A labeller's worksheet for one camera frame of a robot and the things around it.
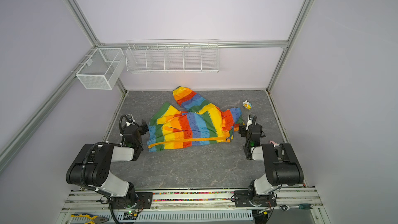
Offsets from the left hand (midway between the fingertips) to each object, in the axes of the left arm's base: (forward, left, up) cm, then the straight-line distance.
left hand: (136, 122), depth 92 cm
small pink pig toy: (-15, -82, -8) cm, 84 cm away
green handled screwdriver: (-47, -85, -7) cm, 98 cm away
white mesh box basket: (+32, +24, +16) cm, 43 cm away
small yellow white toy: (+14, -73, -6) cm, 74 cm away
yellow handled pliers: (-46, +10, -7) cm, 47 cm away
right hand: (-5, -70, -2) cm, 70 cm away
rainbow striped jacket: (0, -38, -4) cm, 38 cm away
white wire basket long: (+34, -23, +22) cm, 47 cm away
